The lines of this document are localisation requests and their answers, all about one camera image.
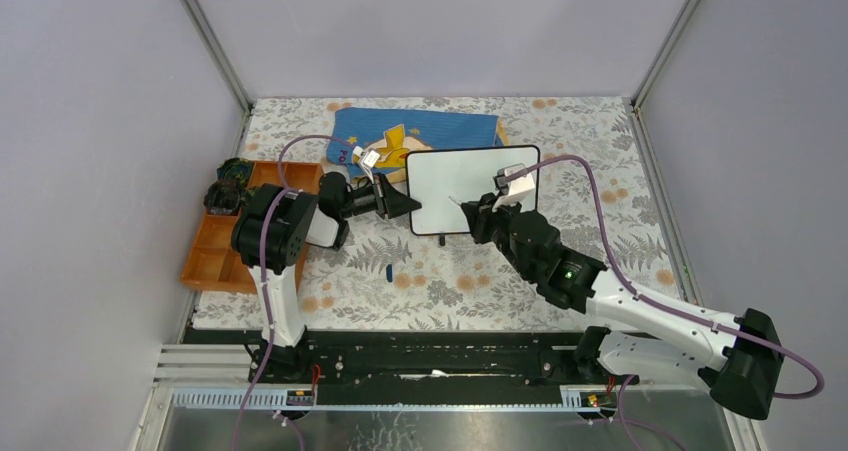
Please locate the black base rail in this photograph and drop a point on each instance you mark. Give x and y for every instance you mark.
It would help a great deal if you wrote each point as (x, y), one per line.
(323, 359)

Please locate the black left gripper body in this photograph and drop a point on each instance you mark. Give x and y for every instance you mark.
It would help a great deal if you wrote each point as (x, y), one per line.
(367, 198)

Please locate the blue pikachu cloth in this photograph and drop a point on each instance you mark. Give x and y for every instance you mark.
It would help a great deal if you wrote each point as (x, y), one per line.
(395, 133)

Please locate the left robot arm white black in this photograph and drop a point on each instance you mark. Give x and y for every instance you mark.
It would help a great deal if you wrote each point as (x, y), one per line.
(270, 236)

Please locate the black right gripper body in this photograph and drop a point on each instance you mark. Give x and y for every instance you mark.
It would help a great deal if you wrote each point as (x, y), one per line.
(522, 267)

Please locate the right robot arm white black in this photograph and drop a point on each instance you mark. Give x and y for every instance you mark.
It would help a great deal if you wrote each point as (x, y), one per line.
(733, 358)

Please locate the left aluminium frame post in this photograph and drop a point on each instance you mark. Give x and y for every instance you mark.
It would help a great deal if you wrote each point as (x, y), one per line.
(217, 54)

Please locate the right aluminium frame post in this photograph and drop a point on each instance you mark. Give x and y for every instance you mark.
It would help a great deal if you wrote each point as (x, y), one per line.
(679, 25)

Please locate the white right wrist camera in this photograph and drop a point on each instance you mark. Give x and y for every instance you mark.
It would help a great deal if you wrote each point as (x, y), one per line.
(514, 183)

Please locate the dark green scrunchie right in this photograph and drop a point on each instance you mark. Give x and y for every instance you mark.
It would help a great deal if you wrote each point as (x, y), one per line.
(247, 195)

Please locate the aluminium frame post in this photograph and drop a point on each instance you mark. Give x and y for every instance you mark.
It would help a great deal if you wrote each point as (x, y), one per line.
(679, 25)
(217, 54)

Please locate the black framed whiteboard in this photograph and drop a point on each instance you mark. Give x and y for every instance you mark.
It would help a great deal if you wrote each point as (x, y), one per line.
(467, 174)

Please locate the dark green scrunchie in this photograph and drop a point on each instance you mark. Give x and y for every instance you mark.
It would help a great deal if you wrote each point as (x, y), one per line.
(247, 195)
(235, 168)

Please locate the dark green scrunchie top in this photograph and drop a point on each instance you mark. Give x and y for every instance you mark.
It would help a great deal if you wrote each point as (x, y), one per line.
(235, 168)

